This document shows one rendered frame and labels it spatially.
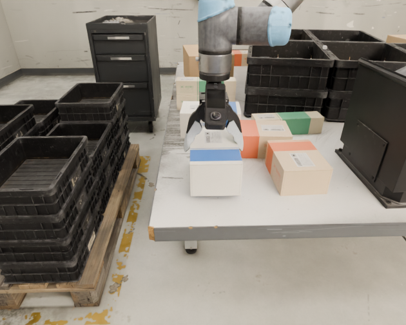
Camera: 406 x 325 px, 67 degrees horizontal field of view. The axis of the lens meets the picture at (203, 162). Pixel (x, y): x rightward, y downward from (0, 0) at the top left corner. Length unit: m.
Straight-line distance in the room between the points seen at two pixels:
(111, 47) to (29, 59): 2.68
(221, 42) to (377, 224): 0.52
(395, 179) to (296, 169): 0.22
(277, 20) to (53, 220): 0.91
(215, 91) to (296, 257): 1.11
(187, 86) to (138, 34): 1.32
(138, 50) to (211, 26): 1.89
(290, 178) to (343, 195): 0.15
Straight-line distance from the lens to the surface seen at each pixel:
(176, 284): 1.47
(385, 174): 0.84
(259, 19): 0.68
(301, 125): 1.11
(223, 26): 0.68
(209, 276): 1.49
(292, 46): 1.54
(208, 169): 0.69
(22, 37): 5.10
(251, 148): 0.92
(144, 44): 2.53
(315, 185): 0.80
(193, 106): 1.08
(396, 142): 0.81
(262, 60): 1.15
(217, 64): 0.69
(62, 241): 1.22
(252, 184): 0.82
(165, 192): 0.79
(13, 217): 1.21
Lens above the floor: 1.16
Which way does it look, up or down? 31 degrees down
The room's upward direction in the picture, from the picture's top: straight up
